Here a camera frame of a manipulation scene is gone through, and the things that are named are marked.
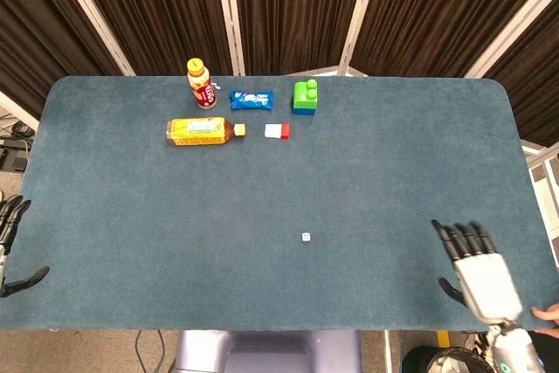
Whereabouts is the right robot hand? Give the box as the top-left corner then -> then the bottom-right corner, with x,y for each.
431,218 -> 524,326

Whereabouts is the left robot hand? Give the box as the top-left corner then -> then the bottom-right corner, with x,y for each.
0,194 -> 51,299

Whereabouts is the robot base body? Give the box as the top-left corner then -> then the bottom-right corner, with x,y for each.
172,328 -> 364,373

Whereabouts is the person's hand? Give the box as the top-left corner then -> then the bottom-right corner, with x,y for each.
530,301 -> 559,339

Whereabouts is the black round bin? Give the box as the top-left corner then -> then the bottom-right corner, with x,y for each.
401,345 -> 497,373

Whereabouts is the lying yellow tea bottle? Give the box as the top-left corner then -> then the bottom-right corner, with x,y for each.
165,116 -> 247,148

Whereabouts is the blue felt table cover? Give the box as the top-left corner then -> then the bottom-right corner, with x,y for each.
0,74 -> 559,333

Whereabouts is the upright red tea bottle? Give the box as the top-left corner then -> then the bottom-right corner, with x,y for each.
186,58 -> 218,110

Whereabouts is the green and blue toy brick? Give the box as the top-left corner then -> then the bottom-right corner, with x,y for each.
291,79 -> 320,117

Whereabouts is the white and red block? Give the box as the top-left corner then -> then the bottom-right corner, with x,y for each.
264,122 -> 291,141

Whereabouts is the blue snack packet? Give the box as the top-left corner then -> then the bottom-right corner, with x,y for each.
229,89 -> 275,111

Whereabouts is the dark brown curtain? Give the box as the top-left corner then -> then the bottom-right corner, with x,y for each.
0,0 -> 559,147

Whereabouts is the black floor cable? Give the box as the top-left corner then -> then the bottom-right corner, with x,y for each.
133,329 -> 167,373

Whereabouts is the white partition frame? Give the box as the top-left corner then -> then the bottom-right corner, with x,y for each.
212,0 -> 246,76

